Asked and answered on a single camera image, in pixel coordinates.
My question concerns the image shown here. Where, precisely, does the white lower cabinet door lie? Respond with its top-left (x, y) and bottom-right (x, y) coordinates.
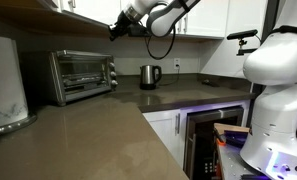
top-left (142, 108), bottom-right (183, 168)

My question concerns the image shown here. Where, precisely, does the black kettle power cord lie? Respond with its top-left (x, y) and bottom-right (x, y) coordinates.
top-left (159, 67), bottom-right (181, 87)

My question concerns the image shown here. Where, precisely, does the foil covered oven tray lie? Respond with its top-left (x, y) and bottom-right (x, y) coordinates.
top-left (63, 73), bottom-right (105, 84)

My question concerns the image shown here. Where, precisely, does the black camera on stand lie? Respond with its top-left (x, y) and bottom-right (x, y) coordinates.
top-left (226, 28), bottom-right (260, 57)

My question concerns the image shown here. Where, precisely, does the black under-counter oven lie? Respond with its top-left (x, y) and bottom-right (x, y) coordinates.
top-left (182, 105), bottom-right (245, 180)

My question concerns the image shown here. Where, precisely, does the orange handled tool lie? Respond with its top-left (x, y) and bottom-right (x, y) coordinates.
top-left (215, 131), bottom-right (227, 148)

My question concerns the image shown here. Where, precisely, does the wooden board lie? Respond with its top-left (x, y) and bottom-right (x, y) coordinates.
top-left (213, 122), bottom-right (251, 135)

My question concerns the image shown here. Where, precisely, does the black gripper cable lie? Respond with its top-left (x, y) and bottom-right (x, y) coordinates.
top-left (143, 26), bottom-right (177, 61)

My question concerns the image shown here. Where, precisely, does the stainless steel electric kettle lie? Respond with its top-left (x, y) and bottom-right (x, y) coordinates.
top-left (139, 64), bottom-right (163, 91)

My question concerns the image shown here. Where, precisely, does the glass oven door with handle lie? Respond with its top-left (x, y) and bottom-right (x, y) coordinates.
top-left (55, 50), bottom-right (115, 104)

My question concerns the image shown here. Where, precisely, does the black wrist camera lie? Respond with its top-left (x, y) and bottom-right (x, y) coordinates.
top-left (126, 23), bottom-right (153, 38)

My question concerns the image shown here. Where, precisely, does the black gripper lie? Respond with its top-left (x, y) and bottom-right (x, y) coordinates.
top-left (108, 9), bottom-right (136, 43)

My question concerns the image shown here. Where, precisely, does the white wall outlet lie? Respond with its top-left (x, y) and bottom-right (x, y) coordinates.
top-left (173, 57), bottom-right (182, 71)

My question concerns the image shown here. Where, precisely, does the metal robot mounting table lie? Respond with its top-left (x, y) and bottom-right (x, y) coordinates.
top-left (215, 142), bottom-right (267, 180)

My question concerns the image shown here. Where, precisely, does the white paper towel roll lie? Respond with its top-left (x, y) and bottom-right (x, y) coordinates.
top-left (0, 34), bottom-right (30, 130)

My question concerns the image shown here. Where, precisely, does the small black object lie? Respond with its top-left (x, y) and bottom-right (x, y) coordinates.
top-left (200, 78), bottom-right (220, 88)

